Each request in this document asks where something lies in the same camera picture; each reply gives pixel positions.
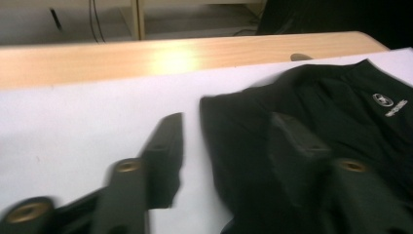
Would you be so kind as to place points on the white table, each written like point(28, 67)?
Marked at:
point(81, 123)

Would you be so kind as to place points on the dark round table grommet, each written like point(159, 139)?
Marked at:
point(300, 57)

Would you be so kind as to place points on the black pants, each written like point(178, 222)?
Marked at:
point(350, 84)

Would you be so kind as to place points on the light wooden shelf unit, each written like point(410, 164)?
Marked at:
point(195, 19)

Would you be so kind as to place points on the black curtain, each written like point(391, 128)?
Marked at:
point(341, 16)

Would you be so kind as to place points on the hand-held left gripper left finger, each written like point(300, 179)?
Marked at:
point(164, 162)

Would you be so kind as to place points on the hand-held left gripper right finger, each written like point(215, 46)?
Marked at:
point(298, 162)

